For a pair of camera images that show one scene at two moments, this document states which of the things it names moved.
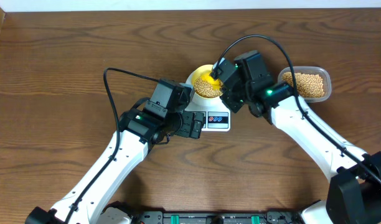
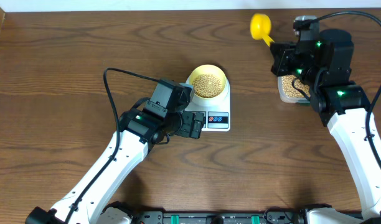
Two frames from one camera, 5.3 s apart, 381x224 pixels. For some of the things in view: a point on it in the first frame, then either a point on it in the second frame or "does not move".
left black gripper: x=187 y=118 does not move
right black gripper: x=226 y=98 → x=281 y=58
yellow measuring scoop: x=215 y=84 → x=260 y=27
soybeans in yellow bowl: x=205 y=89 does not move
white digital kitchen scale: x=217 y=117 does not move
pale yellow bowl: x=204 y=86 does not move
